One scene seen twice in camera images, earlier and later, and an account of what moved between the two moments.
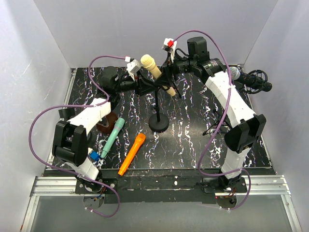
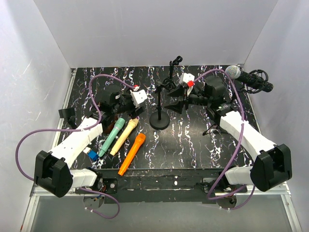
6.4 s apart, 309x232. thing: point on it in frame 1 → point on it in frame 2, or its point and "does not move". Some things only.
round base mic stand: x=66 y=113 does not move
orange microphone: x=140 y=139 does not move
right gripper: x=165 y=80 → x=176 y=107
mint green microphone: x=119 y=123 does not move
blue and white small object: x=94 y=155 does not move
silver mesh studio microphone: x=255 y=81 does not move
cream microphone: x=149 y=62 → x=132 y=124
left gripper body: x=127 y=84 → x=125 y=105
